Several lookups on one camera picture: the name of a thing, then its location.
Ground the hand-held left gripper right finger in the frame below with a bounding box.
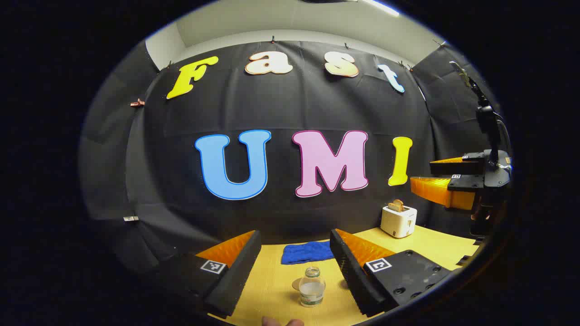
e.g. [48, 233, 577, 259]
[329, 229, 452, 317]

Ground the black backdrop cloth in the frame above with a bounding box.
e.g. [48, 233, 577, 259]
[79, 40, 503, 277]

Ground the blue cloth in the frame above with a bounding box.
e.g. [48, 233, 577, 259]
[281, 241, 335, 265]

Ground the clear plastic water bottle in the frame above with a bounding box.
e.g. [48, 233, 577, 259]
[299, 267, 326, 308]

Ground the white toaster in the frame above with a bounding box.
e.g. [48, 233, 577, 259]
[381, 205, 418, 239]

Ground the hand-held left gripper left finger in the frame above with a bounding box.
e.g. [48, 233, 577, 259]
[154, 230, 262, 317]

